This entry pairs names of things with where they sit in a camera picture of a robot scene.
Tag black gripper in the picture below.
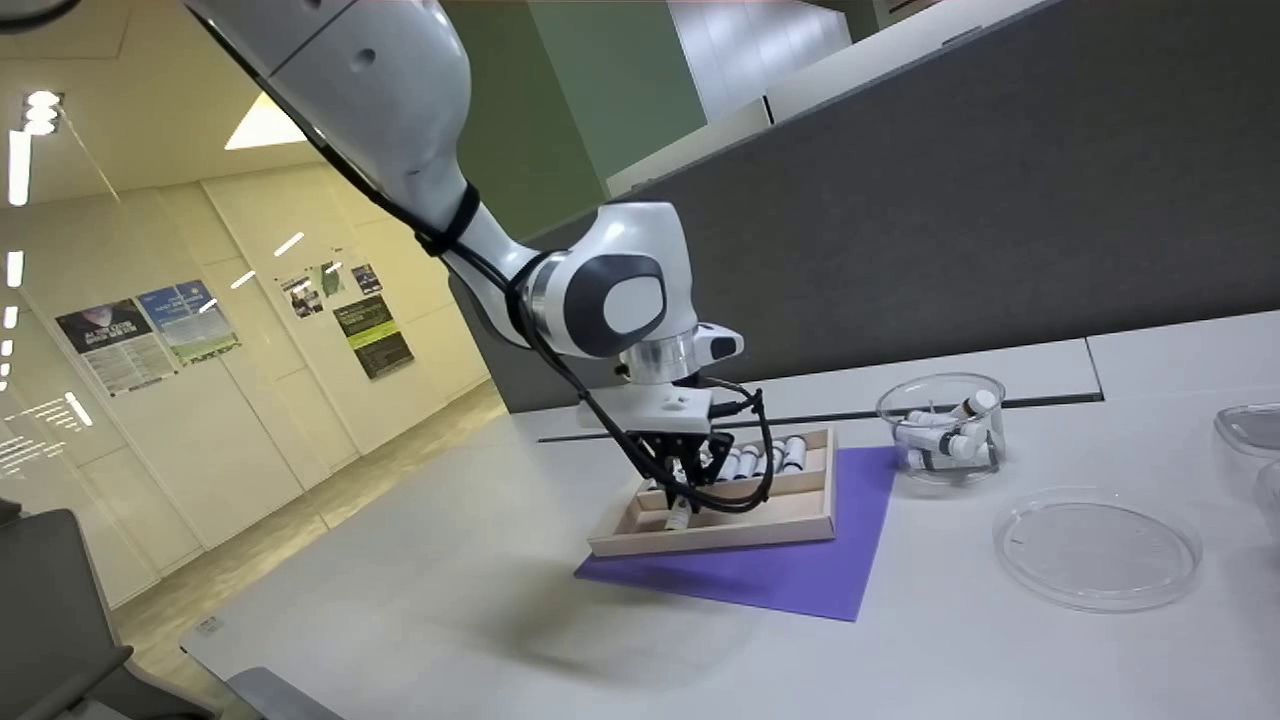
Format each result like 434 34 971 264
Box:
635 420 735 527

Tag wooden block board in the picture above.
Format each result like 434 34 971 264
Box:
589 423 839 565

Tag purple paper mat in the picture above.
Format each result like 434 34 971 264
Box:
572 444 901 629

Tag clear glass bowl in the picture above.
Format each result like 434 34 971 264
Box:
871 368 1011 499

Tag large clear petri dish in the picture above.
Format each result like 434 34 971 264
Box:
994 492 1210 617

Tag long gray partition panel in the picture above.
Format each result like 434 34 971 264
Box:
445 0 1280 416

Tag square ceiling light panel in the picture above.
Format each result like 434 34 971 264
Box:
221 89 312 157

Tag dark gray chair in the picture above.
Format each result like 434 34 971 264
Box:
0 498 207 720

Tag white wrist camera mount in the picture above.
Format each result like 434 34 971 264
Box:
610 379 732 439

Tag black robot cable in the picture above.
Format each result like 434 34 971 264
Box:
185 0 782 522

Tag dark green wall poster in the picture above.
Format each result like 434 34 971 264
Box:
329 293 422 388

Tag blue-topped wall poster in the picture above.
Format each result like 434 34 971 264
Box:
136 278 247 373

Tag dark-topped wall poster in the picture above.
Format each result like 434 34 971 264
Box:
54 298 179 405

